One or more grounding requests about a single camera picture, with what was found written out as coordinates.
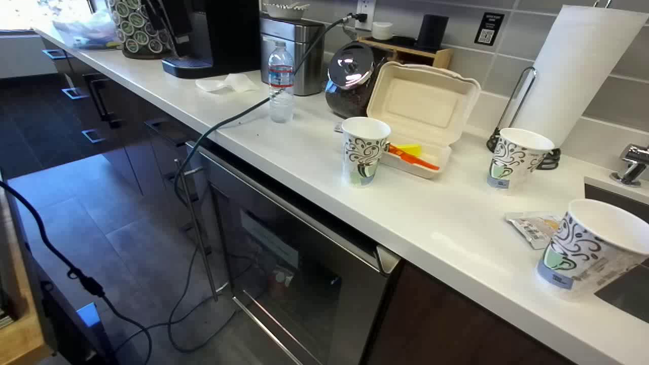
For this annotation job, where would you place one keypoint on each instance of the black stand base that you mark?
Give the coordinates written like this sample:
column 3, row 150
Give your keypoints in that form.
column 67, row 332

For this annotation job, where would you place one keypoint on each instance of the small wooden shelf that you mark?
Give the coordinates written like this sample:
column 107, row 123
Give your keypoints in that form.
column 407, row 51

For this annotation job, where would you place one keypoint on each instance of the steel kettle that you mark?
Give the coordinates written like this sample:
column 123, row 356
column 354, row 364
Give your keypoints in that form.
column 309, row 58

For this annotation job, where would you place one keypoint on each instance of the dark glass jar chrome lid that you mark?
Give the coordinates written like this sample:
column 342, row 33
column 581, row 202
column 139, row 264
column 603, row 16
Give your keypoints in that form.
column 348, row 77

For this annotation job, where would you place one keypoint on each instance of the brown cabinet door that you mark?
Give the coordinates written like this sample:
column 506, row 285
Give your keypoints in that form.
column 448, row 326

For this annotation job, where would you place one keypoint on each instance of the yellow plastic piece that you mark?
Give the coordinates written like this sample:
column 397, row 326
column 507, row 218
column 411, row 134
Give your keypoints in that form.
column 411, row 148

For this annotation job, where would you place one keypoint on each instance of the small foil packet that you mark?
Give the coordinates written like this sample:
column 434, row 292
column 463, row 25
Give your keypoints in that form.
column 531, row 228

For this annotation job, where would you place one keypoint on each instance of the small black container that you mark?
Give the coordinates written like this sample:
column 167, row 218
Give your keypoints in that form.
column 432, row 30

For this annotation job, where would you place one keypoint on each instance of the dark sink basin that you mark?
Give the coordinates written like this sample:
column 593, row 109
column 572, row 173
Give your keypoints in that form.
column 631, row 291

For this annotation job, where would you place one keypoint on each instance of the black wall sticker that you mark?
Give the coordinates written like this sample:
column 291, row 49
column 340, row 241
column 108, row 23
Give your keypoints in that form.
column 490, row 29

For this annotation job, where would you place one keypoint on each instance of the beige clamshell takeout container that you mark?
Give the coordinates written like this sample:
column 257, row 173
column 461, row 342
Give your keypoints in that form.
column 422, row 102

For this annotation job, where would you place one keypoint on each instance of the white paper towel roll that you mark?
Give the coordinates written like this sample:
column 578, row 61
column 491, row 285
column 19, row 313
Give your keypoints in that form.
column 574, row 68

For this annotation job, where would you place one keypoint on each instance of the chrome sink faucet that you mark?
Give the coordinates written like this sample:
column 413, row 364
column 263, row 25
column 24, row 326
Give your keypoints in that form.
column 636, row 162

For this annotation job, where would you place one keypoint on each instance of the black silver Keurig coffee machine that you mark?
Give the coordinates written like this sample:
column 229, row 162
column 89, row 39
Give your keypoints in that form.
column 215, row 33

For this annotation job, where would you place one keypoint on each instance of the white wall outlet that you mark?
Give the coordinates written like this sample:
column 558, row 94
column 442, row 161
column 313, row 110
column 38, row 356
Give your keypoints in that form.
column 365, row 8

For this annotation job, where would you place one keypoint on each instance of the clear plastic water bottle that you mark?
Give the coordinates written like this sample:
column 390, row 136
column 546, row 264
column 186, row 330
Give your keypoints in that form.
column 280, row 76

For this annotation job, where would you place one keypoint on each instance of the dark lower cabinets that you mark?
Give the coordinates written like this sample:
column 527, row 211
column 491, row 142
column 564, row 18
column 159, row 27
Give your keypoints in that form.
column 128, row 128

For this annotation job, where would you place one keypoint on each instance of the stainless steel dishwasher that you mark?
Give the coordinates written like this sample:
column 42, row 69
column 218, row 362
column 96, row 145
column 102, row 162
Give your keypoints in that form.
column 298, row 257

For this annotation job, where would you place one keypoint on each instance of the clear plastic bag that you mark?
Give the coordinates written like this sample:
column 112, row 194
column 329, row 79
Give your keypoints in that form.
column 85, row 30

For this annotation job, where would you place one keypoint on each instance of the patterned paper cup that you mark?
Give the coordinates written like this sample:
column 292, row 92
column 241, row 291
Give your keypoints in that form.
column 516, row 159
column 364, row 153
column 589, row 245

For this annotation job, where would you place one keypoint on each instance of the wooden board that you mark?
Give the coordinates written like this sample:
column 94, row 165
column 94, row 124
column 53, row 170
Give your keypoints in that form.
column 17, row 332

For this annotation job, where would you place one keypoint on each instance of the orange plastic utensil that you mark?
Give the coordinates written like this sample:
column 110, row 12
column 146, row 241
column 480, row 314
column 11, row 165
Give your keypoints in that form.
column 417, row 159

